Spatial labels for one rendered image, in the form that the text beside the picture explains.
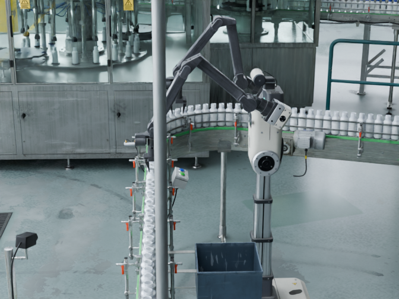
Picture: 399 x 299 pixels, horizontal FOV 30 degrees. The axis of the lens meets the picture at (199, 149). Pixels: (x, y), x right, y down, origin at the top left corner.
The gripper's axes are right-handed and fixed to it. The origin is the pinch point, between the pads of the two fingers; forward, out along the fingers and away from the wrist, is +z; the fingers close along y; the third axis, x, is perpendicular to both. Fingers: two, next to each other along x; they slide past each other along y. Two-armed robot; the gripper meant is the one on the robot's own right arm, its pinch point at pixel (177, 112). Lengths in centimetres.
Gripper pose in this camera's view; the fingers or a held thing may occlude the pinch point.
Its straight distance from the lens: 446.3
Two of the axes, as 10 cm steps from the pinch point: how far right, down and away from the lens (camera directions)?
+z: 0.0, 9.4, 3.4
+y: -10.0, 0.1, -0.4
